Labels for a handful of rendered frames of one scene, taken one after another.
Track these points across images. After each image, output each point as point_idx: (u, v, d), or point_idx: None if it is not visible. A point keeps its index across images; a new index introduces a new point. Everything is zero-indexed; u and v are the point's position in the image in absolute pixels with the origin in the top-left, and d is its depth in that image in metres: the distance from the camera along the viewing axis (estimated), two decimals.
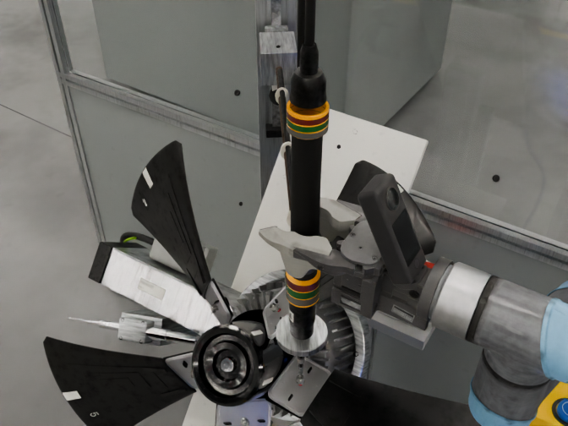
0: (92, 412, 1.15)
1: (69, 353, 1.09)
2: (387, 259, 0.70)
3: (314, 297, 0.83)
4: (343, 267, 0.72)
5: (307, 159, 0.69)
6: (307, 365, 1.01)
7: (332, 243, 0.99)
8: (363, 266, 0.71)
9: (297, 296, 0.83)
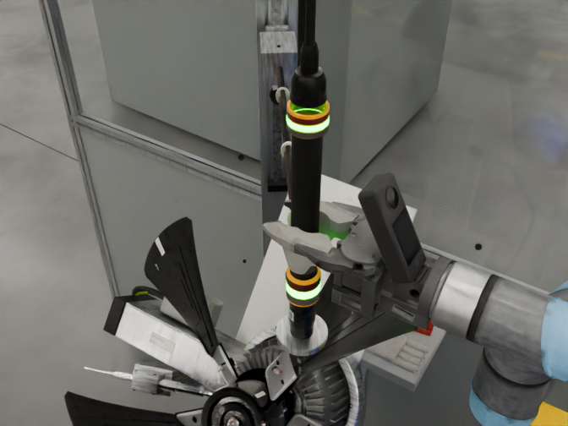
0: None
1: (89, 407, 1.20)
2: (387, 258, 0.70)
3: (314, 296, 0.83)
4: (341, 265, 0.72)
5: (307, 158, 0.69)
6: (305, 423, 1.11)
7: (328, 312, 1.09)
8: (363, 265, 0.71)
9: (297, 295, 0.83)
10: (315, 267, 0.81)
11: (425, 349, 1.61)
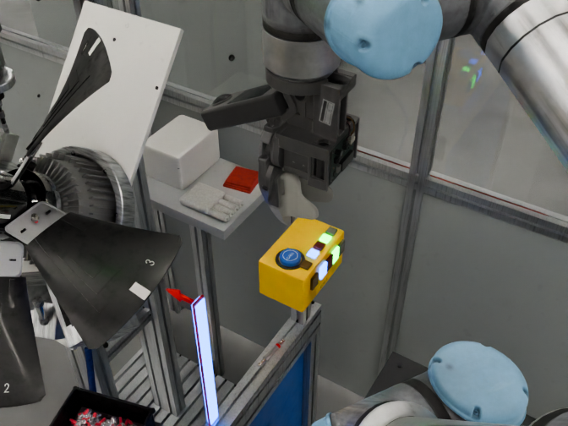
0: None
1: None
2: (253, 115, 0.69)
3: None
4: (259, 166, 0.70)
5: None
6: (15, 255, 1.20)
7: (95, 248, 1.10)
8: (261, 141, 0.69)
9: None
10: None
11: (239, 202, 1.66)
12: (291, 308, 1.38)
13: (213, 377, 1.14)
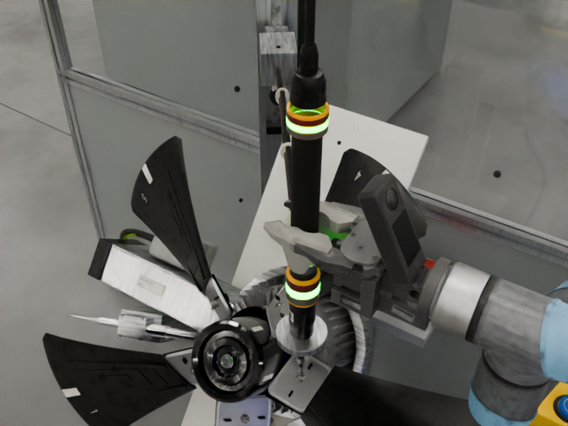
0: (144, 195, 1.12)
1: (177, 172, 1.02)
2: (387, 259, 0.70)
3: (314, 297, 0.83)
4: (341, 265, 0.72)
5: (307, 160, 0.70)
6: (264, 412, 1.03)
7: (383, 418, 0.94)
8: (363, 266, 0.71)
9: (297, 296, 0.83)
10: (315, 268, 0.81)
11: None
12: None
13: None
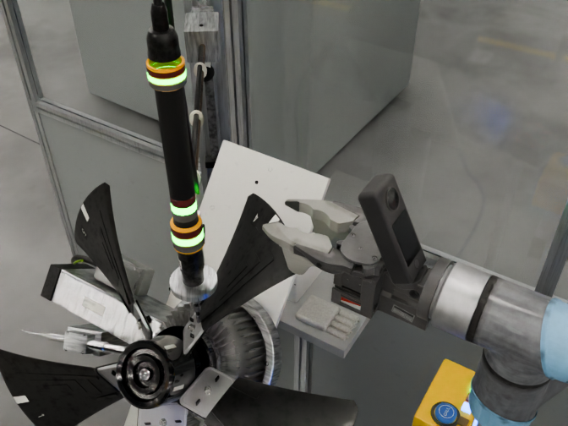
0: (84, 230, 1.31)
1: (106, 213, 1.21)
2: (387, 259, 0.70)
3: (196, 243, 0.91)
4: (341, 266, 0.72)
5: (168, 111, 0.77)
6: (180, 416, 1.21)
7: (272, 419, 1.11)
8: (363, 266, 0.71)
9: (180, 243, 0.90)
10: (194, 216, 0.89)
11: (356, 319, 1.68)
12: None
13: None
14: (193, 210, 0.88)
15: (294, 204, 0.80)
